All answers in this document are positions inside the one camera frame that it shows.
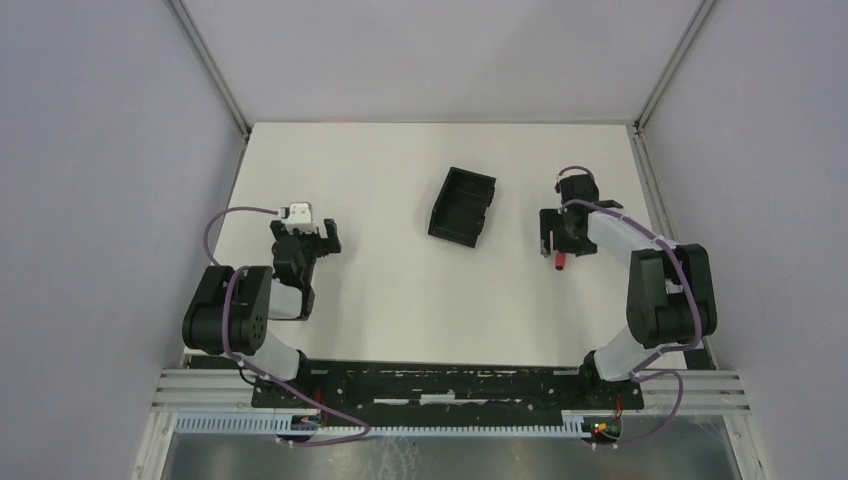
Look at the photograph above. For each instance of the right aluminium corner post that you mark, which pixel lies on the right aluminium corner post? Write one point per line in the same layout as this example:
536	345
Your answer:
678	55

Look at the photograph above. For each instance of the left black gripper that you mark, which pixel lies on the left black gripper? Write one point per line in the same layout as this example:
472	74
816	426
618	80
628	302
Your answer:
315	240

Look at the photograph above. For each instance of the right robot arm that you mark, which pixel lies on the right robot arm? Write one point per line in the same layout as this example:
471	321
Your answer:
670	303

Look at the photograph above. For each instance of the aluminium front rail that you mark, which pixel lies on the aluminium front rail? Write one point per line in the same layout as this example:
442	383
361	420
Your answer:
706	392

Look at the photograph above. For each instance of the aluminium corner post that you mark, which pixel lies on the aluminium corner post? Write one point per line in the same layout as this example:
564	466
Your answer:
678	55
209	65

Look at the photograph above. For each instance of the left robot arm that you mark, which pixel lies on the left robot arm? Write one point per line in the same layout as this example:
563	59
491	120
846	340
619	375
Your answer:
229	312

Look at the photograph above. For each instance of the black plastic bin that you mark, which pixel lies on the black plastic bin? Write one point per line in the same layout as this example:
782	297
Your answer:
459	212

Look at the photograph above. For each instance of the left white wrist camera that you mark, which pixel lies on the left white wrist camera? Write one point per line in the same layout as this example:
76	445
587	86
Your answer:
297	217

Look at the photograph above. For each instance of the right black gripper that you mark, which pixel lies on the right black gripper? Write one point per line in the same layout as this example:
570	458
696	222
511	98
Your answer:
563	235

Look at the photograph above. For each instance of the white slotted cable duct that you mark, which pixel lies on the white slotted cable duct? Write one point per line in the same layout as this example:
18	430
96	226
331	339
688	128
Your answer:
292	425

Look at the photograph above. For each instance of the left aluminium corner post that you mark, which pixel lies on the left aluminium corner post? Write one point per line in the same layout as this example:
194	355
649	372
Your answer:
209	65

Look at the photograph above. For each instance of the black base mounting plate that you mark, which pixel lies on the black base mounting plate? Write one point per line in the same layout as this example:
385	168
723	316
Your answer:
385	394

